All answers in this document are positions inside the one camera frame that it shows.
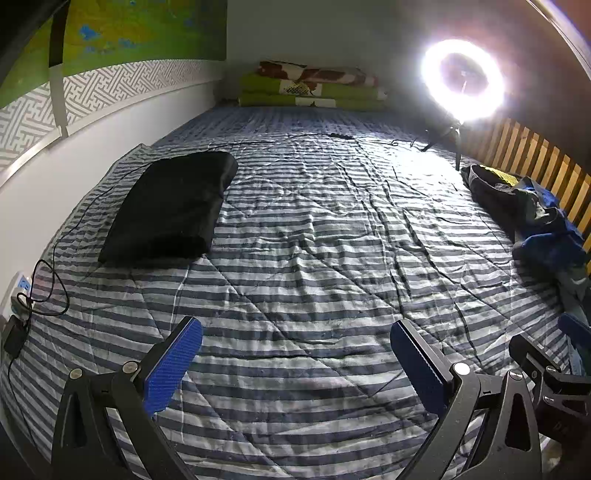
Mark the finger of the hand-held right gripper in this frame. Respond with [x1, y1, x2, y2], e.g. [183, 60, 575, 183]
[508, 333, 591, 446]
[557, 313, 591, 365]

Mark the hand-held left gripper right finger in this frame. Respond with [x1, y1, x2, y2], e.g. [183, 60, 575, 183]
[390, 318, 543, 480]

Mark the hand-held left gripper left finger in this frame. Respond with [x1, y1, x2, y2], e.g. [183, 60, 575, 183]
[51, 316, 204, 480]

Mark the blue cloth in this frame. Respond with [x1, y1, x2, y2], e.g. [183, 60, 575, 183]
[512, 189, 589, 274]

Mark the grey garment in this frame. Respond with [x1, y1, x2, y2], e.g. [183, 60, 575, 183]
[551, 263, 591, 324]

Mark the black folded cloth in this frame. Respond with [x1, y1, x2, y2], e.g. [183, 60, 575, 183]
[98, 151, 239, 265]

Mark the dark garment with yellow trim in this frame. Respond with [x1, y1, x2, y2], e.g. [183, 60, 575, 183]
[462, 164, 561, 241]

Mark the black charger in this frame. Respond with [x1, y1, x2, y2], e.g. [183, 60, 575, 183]
[1, 316, 31, 357]

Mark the striped bed blanket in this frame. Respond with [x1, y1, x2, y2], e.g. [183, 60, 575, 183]
[0, 106, 591, 480]

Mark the white power strip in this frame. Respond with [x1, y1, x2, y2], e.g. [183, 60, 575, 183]
[0, 272, 35, 324]

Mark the brown patterned folded blanket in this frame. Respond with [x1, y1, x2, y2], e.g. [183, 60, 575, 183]
[257, 60, 382, 89]

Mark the black cable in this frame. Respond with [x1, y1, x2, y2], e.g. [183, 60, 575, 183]
[25, 131, 356, 320]

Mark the wooden slatted bed rail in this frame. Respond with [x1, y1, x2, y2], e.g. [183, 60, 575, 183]
[455, 115, 591, 259]

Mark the black and white strap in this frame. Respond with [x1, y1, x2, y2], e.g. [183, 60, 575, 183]
[46, 0, 71, 139]

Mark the green wall poster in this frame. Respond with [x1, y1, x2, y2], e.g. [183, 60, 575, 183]
[0, 0, 229, 110]

